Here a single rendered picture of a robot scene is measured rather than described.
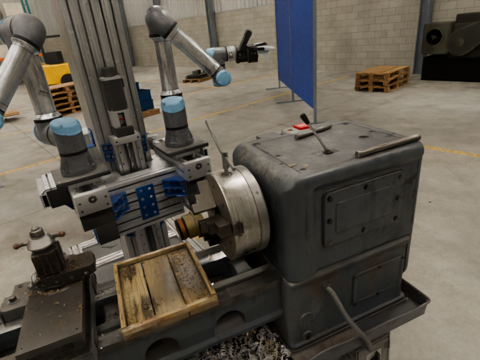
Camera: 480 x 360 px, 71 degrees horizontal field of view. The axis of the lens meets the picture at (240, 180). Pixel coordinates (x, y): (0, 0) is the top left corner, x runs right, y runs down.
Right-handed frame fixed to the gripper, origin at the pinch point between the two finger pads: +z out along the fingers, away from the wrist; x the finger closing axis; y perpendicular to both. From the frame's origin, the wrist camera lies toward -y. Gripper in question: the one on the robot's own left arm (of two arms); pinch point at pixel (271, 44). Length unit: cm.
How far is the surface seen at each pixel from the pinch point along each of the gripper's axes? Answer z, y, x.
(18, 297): -119, 56, 89
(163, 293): -70, 56, 101
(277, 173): -27, 21, 93
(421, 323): 64, 148, 82
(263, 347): -38, 89, 108
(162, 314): -70, 53, 112
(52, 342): -97, 45, 119
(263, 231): -34, 38, 101
